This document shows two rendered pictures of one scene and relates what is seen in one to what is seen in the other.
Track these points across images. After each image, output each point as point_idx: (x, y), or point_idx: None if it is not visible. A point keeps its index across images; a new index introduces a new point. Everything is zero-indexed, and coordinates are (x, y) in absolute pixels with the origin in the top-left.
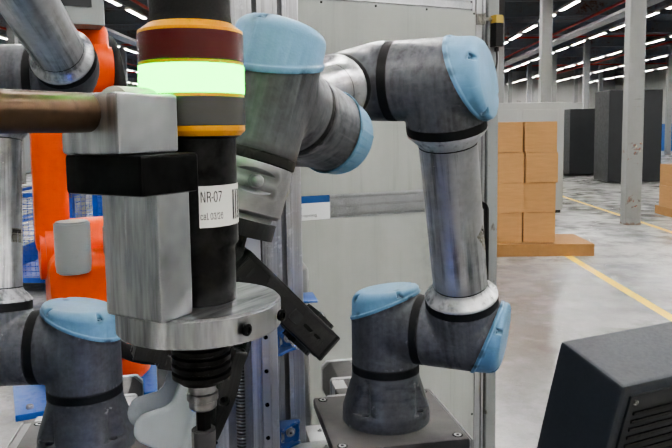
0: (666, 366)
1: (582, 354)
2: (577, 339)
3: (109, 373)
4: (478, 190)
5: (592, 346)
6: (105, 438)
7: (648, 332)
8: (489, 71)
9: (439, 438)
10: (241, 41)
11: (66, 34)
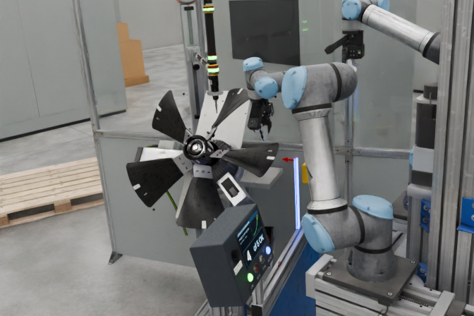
0: (219, 219)
1: (246, 204)
2: (252, 206)
3: (410, 178)
4: (302, 144)
5: (245, 208)
6: (405, 199)
7: (233, 224)
8: (288, 86)
9: (331, 268)
10: (208, 66)
11: (402, 39)
